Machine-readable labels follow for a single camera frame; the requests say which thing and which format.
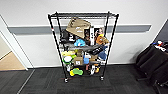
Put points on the blue plush toy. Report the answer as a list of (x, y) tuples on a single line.
[(79, 43)]

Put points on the long black box white print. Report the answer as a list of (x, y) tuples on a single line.
[(96, 50)]

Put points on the blue cup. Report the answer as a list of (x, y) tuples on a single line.
[(86, 59)]

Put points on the small brown box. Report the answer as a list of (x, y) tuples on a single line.
[(94, 57)]

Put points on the tall black white printed boxes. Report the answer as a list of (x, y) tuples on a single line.
[(91, 35)]

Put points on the brown cardboard box white label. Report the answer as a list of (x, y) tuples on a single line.
[(78, 60)]

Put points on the yellow plush toy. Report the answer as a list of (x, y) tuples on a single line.
[(67, 52)]

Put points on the orange brown plush toy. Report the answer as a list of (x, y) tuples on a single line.
[(101, 40)]

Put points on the green white toy bowl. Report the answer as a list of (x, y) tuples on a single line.
[(67, 59)]

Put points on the black bag white print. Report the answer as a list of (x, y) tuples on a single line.
[(66, 36)]

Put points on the large tan cardboard box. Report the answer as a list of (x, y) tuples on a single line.
[(78, 26)]

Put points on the orange white toy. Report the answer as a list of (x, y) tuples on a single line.
[(94, 69)]

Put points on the yellow green toy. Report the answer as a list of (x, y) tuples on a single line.
[(76, 72)]

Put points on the white door frame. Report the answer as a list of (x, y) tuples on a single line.
[(16, 43)]

